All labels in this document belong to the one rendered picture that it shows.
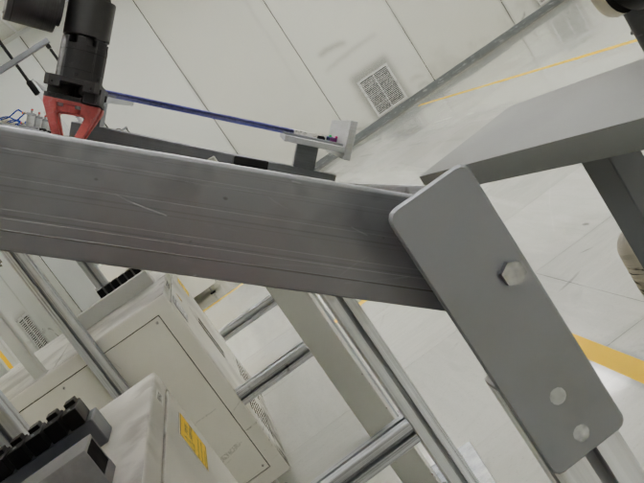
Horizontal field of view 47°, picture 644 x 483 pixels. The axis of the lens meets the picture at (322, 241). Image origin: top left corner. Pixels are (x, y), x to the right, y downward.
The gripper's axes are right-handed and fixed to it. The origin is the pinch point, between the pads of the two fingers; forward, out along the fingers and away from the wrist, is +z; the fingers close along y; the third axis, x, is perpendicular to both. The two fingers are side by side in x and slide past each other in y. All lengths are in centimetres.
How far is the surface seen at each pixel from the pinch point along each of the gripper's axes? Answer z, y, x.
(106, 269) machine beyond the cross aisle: 72, -440, -25
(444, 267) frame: 2, 64, 28
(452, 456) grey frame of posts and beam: 35, -11, 64
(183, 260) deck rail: 4, 60, 16
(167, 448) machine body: 30.6, 14.7, 18.7
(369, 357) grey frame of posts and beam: 22, -11, 47
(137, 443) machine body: 29.2, 18.1, 15.3
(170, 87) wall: -96, -749, -16
